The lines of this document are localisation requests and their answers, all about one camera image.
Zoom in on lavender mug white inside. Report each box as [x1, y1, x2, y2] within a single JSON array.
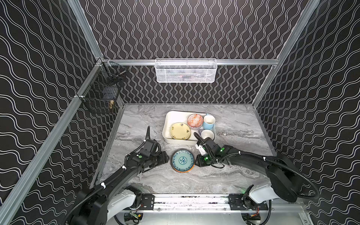
[[199, 129, 215, 140]]

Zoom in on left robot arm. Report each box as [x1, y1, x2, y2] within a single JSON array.
[[61, 127, 169, 225]]

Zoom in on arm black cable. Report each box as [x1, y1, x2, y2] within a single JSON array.
[[210, 151, 321, 200], [60, 140, 158, 225]]

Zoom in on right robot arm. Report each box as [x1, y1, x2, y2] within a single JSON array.
[[194, 132, 301, 204]]

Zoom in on yellow-brown ceramic plate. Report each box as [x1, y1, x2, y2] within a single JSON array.
[[170, 122, 191, 140]]

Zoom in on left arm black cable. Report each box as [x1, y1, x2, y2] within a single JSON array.
[[60, 140, 158, 225]]

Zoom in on teal patterned plate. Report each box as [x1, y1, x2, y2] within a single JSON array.
[[170, 149, 195, 173]]

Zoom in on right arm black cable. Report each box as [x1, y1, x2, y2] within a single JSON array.
[[210, 151, 321, 200]]

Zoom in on red patterned bowl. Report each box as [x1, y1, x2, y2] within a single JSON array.
[[187, 113, 203, 129]]

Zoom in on white plastic bin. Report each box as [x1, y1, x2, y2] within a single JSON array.
[[162, 111, 209, 145]]

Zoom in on white wire mesh basket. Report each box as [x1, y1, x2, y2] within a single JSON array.
[[154, 58, 218, 83]]

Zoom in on black wire basket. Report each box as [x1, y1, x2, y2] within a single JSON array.
[[80, 60, 128, 114]]

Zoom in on light blue mug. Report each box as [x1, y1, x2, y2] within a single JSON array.
[[202, 114, 216, 130]]

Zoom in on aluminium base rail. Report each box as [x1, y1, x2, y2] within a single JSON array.
[[73, 193, 313, 225]]

